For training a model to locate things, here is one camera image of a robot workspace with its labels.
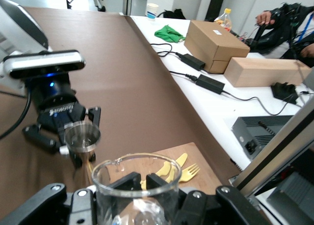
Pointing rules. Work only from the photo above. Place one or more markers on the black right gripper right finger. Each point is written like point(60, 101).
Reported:
point(220, 207)

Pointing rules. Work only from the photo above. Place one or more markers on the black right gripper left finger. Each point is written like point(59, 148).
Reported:
point(56, 203)

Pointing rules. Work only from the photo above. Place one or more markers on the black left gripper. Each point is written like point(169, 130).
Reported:
point(56, 107)

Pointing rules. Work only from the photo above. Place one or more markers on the steel double jigger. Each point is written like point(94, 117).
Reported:
point(82, 134)

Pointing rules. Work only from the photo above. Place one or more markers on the clear glass cup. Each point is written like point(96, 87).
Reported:
point(105, 200)

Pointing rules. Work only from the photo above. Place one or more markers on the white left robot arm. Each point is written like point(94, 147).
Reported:
point(14, 26)

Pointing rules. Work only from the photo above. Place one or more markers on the white paper cup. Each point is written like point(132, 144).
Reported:
point(152, 11)

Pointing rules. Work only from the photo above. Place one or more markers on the operator bare hand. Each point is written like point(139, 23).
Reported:
point(265, 17)

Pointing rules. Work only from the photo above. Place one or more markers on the yellow plastic fork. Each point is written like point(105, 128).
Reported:
point(190, 172)

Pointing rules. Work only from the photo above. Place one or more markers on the yellow plastic knife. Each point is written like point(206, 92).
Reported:
point(182, 158)

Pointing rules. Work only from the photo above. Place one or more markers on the brown table cover sheet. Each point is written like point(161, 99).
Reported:
point(122, 87)

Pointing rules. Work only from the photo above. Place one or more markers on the grey electronics box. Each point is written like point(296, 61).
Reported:
point(252, 129)

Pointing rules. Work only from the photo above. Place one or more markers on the black power adapter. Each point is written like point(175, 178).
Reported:
point(211, 83)
point(192, 61)

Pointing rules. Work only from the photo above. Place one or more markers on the green cloth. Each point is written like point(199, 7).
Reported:
point(169, 34)

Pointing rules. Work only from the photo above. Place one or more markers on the light wooden block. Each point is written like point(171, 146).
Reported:
point(265, 71)

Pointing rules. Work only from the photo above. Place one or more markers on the black bag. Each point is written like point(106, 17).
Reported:
point(174, 13)

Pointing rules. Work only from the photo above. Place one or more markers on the brown cardboard box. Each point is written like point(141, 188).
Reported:
point(211, 43)

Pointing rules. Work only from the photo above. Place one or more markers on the yellow capped plastic bottle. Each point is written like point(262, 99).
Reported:
point(224, 19)

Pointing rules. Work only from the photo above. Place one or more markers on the seated person dark jacket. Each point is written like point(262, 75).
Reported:
point(289, 31)

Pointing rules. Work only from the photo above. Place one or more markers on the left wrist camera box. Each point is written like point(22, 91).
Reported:
point(44, 63)

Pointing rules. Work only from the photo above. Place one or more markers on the aluminium frame profile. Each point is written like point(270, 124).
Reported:
point(269, 149)

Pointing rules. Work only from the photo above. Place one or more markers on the black wall plug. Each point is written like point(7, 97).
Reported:
point(284, 92)

